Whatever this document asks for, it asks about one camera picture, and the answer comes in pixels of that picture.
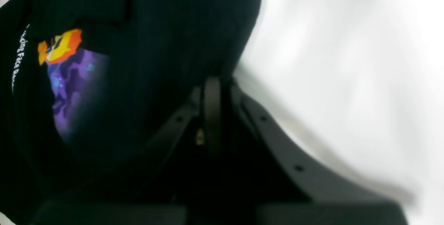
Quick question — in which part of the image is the black printed T-shirt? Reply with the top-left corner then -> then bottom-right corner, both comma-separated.
1,0 -> 261,225

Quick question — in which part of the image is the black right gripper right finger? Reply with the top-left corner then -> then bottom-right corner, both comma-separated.
203,77 -> 407,225

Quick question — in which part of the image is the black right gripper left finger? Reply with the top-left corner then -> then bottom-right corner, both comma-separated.
31,87 -> 203,225

